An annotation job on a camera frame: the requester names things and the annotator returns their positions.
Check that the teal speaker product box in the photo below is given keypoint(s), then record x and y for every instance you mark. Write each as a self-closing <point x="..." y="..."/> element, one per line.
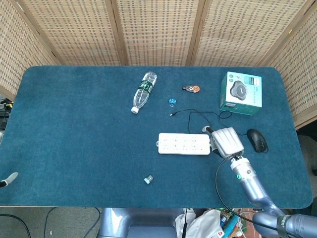
<point x="240" y="94"/>

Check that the blue binder clip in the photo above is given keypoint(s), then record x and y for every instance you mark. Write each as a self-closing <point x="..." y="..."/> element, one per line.
<point x="172" y="101"/>

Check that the woven bamboo folding screen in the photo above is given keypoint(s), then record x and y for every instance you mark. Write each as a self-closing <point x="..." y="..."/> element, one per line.
<point x="158" y="29"/>

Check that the small grey USB adapter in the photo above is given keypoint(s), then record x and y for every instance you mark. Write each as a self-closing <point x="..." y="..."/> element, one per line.
<point x="148" y="179"/>

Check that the blue felt desk mat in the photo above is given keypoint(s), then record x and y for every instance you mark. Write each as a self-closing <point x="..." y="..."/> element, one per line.
<point x="74" y="136"/>

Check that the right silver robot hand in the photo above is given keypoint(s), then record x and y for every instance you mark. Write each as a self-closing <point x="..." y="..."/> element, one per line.
<point x="227" y="142"/>

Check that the clear plastic water bottle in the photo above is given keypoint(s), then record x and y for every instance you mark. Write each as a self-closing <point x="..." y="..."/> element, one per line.
<point x="143" y="93"/>

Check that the white power strip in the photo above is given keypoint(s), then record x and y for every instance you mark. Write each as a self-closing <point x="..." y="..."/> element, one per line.
<point x="183" y="144"/>

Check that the white plastic bag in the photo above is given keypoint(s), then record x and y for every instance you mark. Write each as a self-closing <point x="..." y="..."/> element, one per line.
<point x="203" y="224"/>

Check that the colourful clutter pile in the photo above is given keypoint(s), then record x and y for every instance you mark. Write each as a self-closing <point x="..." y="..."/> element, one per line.
<point x="230" y="223"/>

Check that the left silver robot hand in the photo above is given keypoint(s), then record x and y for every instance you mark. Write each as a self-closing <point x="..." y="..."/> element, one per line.
<point x="8" y="179"/>

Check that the black computer mouse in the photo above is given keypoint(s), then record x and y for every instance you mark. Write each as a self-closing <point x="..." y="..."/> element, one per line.
<point x="257" y="140"/>

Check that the reddish brown box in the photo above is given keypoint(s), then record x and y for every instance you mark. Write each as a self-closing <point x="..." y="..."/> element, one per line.
<point x="247" y="226"/>

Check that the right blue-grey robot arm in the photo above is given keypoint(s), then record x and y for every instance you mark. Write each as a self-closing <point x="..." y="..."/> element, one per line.
<point x="250" y="184"/>

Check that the orange correction tape dispenser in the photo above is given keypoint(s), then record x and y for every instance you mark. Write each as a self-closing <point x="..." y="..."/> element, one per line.
<point x="194" y="89"/>

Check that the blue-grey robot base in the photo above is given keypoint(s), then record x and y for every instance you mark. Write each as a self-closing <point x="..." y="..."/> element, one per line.
<point x="138" y="223"/>

